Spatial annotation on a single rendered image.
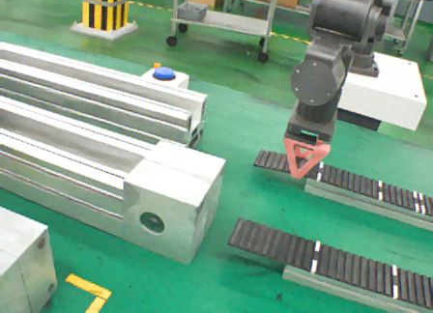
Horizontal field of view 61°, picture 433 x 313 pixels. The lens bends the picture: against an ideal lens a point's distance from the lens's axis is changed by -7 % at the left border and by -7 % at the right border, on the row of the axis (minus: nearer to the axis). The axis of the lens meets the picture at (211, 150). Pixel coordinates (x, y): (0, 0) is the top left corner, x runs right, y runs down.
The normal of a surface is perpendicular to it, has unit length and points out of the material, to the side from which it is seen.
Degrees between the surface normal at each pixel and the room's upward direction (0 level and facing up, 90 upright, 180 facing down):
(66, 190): 90
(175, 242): 90
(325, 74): 90
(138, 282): 0
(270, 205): 0
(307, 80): 90
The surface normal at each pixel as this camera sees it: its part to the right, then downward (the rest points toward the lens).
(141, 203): -0.33, 0.47
